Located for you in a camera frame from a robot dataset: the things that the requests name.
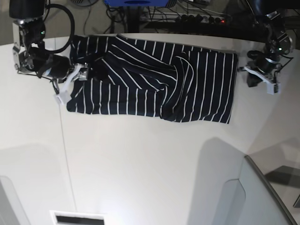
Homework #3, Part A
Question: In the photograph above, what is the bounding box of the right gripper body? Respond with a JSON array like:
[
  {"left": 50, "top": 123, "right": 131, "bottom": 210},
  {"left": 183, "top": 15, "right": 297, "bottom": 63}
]
[{"left": 38, "top": 54, "right": 73, "bottom": 80}]

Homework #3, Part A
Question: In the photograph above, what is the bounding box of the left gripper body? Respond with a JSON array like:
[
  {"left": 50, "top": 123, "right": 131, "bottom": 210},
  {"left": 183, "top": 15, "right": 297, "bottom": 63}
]
[{"left": 247, "top": 50, "right": 280, "bottom": 74}]

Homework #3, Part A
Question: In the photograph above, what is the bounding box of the navy white striped t-shirt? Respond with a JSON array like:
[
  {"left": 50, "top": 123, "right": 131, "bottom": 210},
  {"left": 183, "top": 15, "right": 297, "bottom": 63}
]
[{"left": 67, "top": 35, "right": 239, "bottom": 124}]

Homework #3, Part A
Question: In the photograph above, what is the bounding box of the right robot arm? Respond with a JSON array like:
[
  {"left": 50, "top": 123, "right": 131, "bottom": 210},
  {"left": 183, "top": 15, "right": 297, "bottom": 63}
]
[{"left": 9, "top": 0, "right": 75, "bottom": 80}]

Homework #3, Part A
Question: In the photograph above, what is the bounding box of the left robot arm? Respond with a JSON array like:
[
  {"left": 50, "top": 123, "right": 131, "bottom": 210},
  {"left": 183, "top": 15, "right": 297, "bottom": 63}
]
[{"left": 239, "top": 0, "right": 293, "bottom": 95}]

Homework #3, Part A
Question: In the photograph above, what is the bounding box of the white power strip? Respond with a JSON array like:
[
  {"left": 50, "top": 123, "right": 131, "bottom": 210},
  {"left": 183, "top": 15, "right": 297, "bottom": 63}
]
[{"left": 145, "top": 12, "right": 226, "bottom": 24}]

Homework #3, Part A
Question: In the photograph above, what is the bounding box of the blue plastic bin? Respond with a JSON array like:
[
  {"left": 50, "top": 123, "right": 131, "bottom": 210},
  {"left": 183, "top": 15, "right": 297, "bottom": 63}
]
[{"left": 104, "top": 0, "right": 176, "bottom": 7}]

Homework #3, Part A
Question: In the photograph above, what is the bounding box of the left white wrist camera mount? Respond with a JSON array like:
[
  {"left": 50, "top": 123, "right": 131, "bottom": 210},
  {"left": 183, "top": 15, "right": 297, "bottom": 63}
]
[{"left": 238, "top": 65, "right": 281, "bottom": 95}]

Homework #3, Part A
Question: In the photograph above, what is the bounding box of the grey metal edge rail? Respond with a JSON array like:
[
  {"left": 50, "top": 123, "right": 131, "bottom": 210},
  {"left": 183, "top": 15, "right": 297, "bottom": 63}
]
[{"left": 244, "top": 156, "right": 297, "bottom": 225}]

